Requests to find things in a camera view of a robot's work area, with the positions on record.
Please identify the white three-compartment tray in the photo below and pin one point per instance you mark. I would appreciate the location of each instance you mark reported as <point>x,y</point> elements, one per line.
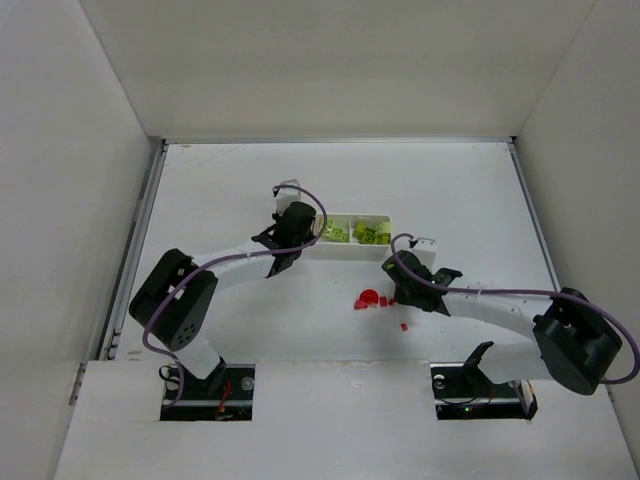
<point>352,251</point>

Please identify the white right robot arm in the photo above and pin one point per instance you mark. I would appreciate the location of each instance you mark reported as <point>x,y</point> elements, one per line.
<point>565,339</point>

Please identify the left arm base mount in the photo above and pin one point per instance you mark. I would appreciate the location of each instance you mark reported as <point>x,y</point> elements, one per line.
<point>232,401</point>

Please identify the light green lego brick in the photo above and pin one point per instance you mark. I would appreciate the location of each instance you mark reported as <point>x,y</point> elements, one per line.
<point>384,228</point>

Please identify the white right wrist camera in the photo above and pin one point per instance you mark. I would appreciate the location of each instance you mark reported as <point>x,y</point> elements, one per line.
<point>424,249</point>

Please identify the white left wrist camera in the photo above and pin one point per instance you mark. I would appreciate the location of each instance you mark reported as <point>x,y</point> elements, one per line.
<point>285,193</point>

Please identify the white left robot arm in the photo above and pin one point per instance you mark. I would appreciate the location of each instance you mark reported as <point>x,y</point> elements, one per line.
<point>173,301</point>

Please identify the red round lego piece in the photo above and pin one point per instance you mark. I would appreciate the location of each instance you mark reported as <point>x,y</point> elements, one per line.
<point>369,297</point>

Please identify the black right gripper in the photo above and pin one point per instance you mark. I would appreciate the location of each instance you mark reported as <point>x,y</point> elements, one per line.
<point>401,270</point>

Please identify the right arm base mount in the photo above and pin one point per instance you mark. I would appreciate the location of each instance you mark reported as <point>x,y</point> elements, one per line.
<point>462,392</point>

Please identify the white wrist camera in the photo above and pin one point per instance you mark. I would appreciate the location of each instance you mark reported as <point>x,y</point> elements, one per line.
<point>424,249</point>
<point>285,193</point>

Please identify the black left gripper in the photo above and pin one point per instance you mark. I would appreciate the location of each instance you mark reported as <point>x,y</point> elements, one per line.
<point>304,220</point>

